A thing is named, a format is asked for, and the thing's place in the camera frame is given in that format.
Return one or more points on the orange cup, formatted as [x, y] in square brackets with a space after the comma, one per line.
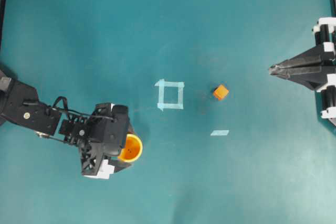
[132, 150]

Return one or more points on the blue tape square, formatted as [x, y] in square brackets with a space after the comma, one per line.
[170, 95]

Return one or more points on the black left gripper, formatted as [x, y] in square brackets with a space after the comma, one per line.
[93, 162]

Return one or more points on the orange block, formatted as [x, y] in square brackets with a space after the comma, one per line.
[220, 92]

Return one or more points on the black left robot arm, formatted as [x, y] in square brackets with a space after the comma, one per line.
[20, 105]

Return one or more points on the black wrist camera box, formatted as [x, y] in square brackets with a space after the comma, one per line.
[109, 127]

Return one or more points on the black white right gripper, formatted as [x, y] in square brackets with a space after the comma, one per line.
[302, 68]

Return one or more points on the blue tape strip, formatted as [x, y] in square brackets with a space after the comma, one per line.
[220, 133]

